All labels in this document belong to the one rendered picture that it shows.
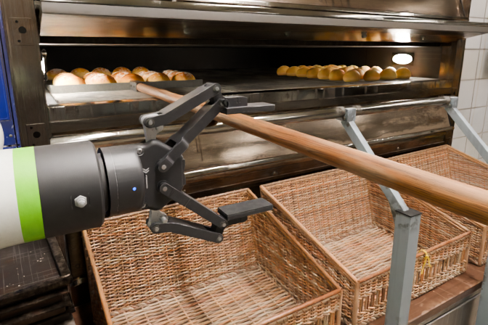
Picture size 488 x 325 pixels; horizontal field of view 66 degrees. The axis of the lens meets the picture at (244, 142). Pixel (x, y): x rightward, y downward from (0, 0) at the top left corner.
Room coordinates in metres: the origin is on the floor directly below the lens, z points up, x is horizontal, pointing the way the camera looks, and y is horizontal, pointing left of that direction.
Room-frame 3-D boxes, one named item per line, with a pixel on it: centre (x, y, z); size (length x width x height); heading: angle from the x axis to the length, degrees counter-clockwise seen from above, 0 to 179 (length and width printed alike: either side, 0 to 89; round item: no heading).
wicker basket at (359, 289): (1.20, -0.41, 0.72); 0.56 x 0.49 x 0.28; 121
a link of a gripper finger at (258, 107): (0.47, 0.00, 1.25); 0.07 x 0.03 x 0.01; 120
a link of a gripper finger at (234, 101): (0.45, 0.02, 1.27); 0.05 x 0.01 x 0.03; 120
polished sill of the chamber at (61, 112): (1.44, -0.25, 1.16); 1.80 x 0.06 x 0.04; 121
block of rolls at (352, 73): (2.10, -0.54, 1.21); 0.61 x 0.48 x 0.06; 31
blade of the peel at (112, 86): (1.55, 0.50, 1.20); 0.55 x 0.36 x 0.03; 120
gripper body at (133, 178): (0.40, 0.11, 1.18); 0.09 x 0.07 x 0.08; 120
